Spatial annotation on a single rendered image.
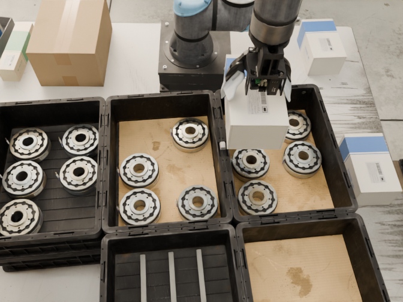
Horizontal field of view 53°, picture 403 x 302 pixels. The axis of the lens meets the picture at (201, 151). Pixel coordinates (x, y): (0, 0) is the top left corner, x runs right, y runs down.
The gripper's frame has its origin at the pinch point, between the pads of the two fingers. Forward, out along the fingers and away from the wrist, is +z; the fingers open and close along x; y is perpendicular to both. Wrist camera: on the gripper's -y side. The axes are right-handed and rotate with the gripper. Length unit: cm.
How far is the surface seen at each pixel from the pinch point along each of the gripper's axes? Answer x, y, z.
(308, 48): 28, -50, 34
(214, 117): -7.4, -8.2, 19.3
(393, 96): 105, -94, 111
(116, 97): -34.3, -13.7, 18.0
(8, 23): -83, -64, 36
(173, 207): -18.4, 14.4, 27.8
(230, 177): -4.2, 11.0, 17.8
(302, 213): 12.1, 20.4, 17.8
